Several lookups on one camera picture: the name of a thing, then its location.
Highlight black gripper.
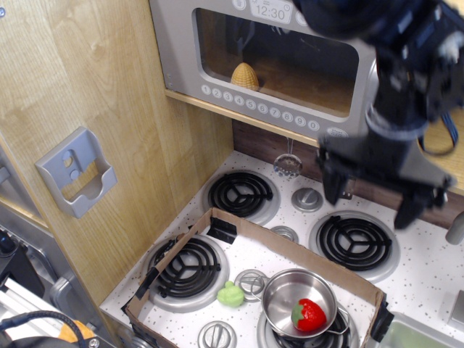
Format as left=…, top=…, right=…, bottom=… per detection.
left=318, top=132, right=457, bottom=229

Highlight grey toy microwave door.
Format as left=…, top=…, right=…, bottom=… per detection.
left=149, top=1, right=378, bottom=138

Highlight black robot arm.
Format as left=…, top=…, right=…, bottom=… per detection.
left=295, top=1, right=463, bottom=229

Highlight hanging toy spatula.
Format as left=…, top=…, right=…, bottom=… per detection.
left=339, top=179, right=356, bottom=200

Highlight back right black burner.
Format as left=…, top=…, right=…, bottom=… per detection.
left=307, top=210, right=400, bottom=283

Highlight back silver stove knob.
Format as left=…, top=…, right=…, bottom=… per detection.
left=291, top=188, right=323, bottom=212

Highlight silver stove knob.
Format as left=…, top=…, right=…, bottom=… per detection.
left=197, top=320, right=238, bottom=348
left=291, top=188, right=323, bottom=212
left=234, top=269, right=268, bottom=303

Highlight grey toy faucet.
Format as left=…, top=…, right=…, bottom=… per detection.
left=445, top=212, right=464, bottom=245

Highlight small middle stove knob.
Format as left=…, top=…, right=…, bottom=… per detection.
left=270, top=225, right=299, bottom=244

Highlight small steel pot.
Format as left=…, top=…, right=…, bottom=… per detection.
left=260, top=268, right=350, bottom=340

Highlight red toy strawberry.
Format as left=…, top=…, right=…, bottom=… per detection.
left=291, top=298, right=327, bottom=332

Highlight toy sink basin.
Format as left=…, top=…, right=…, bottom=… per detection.
left=370, top=312, right=463, bottom=348

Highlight centre silver stove knob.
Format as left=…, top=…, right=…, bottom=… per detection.
left=234, top=269, right=268, bottom=303

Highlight cardboard tray border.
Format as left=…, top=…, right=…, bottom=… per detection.
left=122, top=208, right=394, bottom=347

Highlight green toy vegetable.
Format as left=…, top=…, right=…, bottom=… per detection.
left=217, top=281, right=244, bottom=308

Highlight yellow toy corn cob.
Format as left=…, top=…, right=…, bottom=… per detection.
left=231, top=62, right=260, bottom=91

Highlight front left black burner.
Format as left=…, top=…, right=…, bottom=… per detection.
left=149, top=235, right=230, bottom=313

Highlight front silver stove knob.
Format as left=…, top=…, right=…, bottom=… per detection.
left=197, top=320, right=238, bottom=348

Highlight orange round object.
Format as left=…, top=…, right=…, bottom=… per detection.
left=58, top=320, right=95, bottom=343

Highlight grey wall holder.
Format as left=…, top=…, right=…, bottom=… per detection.
left=35, top=127, right=117, bottom=218

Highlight grey oven door handle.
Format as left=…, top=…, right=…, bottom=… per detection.
left=49, top=277, right=75, bottom=312

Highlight black braided cable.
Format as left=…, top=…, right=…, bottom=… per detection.
left=0, top=310, right=91, bottom=348

